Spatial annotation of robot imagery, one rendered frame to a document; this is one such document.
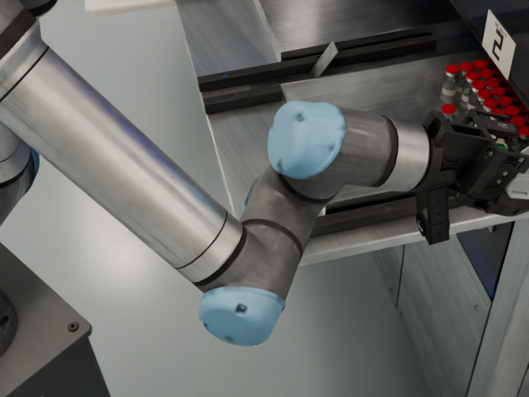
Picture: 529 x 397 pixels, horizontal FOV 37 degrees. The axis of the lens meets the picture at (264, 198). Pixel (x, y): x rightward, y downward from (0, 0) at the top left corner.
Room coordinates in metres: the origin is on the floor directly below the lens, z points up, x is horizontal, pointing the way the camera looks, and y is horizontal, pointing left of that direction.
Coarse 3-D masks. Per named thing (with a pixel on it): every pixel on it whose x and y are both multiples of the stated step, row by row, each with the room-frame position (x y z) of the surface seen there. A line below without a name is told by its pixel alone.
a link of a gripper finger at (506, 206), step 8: (504, 192) 0.59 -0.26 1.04; (480, 200) 0.58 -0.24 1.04; (496, 200) 0.57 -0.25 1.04; (504, 200) 0.57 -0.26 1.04; (512, 200) 0.58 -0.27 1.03; (520, 200) 0.58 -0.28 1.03; (528, 200) 0.59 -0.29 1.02; (488, 208) 0.57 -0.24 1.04; (496, 208) 0.57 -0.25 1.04; (504, 208) 0.57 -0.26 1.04; (512, 208) 0.57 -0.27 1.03; (520, 208) 0.57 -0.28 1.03; (528, 208) 0.59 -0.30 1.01; (512, 216) 0.57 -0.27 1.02
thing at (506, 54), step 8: (488, 16) 0.92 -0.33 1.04; (488, 24) 0.91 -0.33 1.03; (496, 24) 0.89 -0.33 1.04; (488, 32) 0.91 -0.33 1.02; (496, 32) 0.89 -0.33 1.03; (504, 32) 0.87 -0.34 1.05; (488, 40) 0.91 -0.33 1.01; (496, 40) 0.88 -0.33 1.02; (504, 40) 0.87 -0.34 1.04; (512, 40) 0.85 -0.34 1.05; (488, 48) 0.90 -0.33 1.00; (496, 48) 0.88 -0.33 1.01; (504, 48) 0.86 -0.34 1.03; (512, 48) 0.84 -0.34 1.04; (504, 56) 0.86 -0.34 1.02; (512, 56) 0.84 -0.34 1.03; (496, 64) 0.87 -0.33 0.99; (504, 64) 0.85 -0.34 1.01; (504, 72) 0.85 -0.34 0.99
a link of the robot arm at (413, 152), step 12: (396, 120) 0.60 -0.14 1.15; (408, 120) 0.61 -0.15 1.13; (408, 132) 0.58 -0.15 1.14; (420, 132) 0.59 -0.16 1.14; (408, 144) 0.57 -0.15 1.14; (420, 144) 0.57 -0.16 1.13; (396, 156) 0.61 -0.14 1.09; (408, 156) 0.56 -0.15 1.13; (420, 156) 0.56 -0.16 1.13; (396, 168) 0.55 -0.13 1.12; (408, 168) 0.56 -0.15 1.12; (420, 168) 0.56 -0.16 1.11; (396, 180) 0.55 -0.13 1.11; (408, 180) 0.55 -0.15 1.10
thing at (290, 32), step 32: (256, 0) 1.22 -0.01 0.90; (288, 0) 1.24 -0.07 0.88; (320, 0) 1.23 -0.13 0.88; (352, 0) 1.22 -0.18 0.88; (384, 0) 1.22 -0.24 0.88; (416, 0) 1.21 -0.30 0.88; (448, 0) 1.20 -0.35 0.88; (288, 32) 1.14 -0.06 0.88; (320, 32) 1.13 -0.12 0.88; (352, 32) 1.13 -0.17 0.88; (384, 32) 1.07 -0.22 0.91; (416, 32) 1.08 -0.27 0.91; (448, 32) 1.09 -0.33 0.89
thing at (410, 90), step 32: (416, 64) 0.99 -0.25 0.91; (448, 64) 1.00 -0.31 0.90; (288, 96) 0.96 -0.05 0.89; (320, 96) 0.96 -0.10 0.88; (352, 96) 0.96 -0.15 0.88; (384, 96) 0.95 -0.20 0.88; (416, 96) 0.95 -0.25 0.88; (448, 96) 0.94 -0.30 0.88; (352, 192) 0.75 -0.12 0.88; (384, 192) 0.72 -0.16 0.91
